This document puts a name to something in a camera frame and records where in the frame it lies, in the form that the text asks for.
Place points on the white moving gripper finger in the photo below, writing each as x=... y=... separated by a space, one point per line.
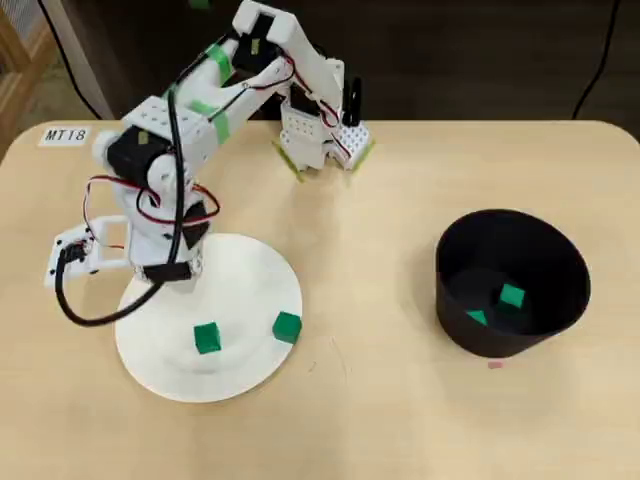
x=197 y=262

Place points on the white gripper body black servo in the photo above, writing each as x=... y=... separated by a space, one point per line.
x=167 y=273

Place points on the green cube block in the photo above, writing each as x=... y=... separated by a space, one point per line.
x=477 y=316
x=512 y=296
x=207 y=339
x=286 y=327

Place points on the white paper plate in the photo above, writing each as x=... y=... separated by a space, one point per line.
x=240 y=290

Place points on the black round pot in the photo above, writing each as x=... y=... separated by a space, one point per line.
x=505 y=337

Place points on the white MT18 label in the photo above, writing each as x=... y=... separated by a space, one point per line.
x=65 y=135

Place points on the green tape piece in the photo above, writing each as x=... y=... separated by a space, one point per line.
x=199 y=3

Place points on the small pink tape mark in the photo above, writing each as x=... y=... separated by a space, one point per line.
x=496 y=364

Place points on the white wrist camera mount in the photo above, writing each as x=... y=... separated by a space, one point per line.
x=100 y=265

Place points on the grey metal post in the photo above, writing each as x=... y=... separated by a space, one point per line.
x=82 y=60

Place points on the light wooden furniture frame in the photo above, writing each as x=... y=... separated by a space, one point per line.
x=20 y=75

